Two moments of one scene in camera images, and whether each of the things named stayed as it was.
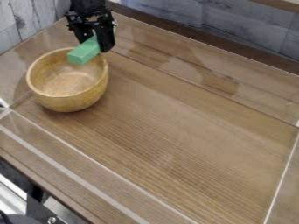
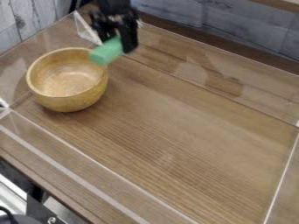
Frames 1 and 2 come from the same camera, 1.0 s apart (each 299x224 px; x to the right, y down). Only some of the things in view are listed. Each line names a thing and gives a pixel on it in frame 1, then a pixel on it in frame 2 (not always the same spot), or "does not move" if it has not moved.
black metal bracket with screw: x=48 y=211 does not move
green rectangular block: x=86 y=51 to x=108 y=51
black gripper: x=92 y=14 to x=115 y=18
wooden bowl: x=66 y=87 does not move
